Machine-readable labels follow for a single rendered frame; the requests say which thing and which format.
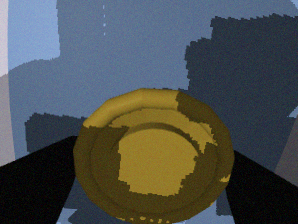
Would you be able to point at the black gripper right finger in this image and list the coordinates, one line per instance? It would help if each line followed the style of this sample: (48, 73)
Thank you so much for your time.
(258, 196)

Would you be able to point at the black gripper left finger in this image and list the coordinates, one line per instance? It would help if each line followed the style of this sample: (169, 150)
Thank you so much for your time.
(34, 188)

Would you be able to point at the yellow round plate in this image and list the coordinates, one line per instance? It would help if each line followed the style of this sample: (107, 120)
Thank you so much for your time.
(153, 156)

